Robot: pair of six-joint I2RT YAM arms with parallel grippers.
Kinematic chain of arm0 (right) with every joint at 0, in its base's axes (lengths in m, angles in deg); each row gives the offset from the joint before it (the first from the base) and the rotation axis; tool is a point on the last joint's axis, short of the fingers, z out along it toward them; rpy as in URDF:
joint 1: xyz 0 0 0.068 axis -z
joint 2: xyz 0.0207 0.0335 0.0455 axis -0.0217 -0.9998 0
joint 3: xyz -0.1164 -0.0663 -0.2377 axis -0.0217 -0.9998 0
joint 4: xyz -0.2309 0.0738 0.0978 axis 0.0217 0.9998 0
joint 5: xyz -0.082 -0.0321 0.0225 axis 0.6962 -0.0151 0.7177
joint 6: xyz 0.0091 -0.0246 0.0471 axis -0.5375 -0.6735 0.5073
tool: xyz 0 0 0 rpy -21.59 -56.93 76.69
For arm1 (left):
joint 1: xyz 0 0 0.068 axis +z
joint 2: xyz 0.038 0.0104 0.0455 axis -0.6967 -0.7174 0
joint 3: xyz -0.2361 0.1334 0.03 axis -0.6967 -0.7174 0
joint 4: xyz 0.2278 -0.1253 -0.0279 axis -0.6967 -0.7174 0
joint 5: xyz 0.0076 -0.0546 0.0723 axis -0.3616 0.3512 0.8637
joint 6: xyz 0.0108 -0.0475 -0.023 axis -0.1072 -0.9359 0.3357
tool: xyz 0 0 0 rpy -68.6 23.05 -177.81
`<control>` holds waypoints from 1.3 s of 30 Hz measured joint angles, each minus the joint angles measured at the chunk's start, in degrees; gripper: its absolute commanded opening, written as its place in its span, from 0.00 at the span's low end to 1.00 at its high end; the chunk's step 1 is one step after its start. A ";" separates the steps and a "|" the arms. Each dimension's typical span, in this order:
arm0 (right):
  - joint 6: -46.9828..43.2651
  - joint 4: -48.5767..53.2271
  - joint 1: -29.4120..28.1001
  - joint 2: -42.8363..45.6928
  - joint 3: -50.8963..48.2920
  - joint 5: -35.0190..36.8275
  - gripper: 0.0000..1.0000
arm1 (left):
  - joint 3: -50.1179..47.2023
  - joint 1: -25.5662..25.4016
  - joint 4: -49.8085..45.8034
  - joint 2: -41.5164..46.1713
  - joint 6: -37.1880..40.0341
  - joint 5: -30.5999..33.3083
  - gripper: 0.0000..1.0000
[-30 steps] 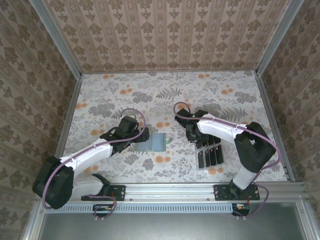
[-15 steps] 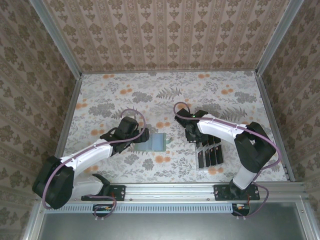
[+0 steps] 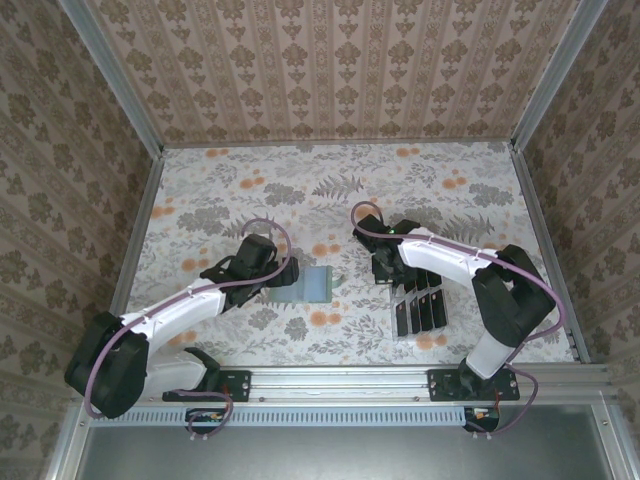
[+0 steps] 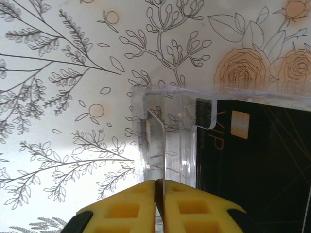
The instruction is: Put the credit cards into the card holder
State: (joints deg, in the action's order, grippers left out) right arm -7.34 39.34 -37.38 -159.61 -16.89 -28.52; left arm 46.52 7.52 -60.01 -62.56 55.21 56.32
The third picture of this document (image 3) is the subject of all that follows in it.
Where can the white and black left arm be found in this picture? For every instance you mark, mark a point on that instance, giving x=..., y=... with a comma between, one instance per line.
x=170, y=315

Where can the clear acrylic card stand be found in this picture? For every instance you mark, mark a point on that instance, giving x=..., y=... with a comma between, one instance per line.
x=400, y=339

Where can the floral table cover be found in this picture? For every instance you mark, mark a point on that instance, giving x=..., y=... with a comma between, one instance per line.
x=250, y=175

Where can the small controller board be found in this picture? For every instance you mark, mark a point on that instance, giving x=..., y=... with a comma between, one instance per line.
x=205, y=417
x=482, y=415

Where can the grey metal sheet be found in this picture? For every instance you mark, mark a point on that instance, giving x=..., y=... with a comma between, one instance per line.
x=325, y=455

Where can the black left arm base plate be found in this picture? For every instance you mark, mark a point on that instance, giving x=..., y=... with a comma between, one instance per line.
x=240, y=385

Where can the aluminium mounting rail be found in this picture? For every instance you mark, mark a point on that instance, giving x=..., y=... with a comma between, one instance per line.
x=340, y=382

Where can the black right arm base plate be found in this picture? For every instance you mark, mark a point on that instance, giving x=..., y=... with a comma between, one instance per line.
x=440, y=385

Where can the aluminium table side rail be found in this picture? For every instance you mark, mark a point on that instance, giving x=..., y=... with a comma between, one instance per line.
x=550, y=250
x=140, y=240

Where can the aluminium frame post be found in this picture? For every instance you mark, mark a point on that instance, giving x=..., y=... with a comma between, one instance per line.
x=555, y=75
x=115, y=80

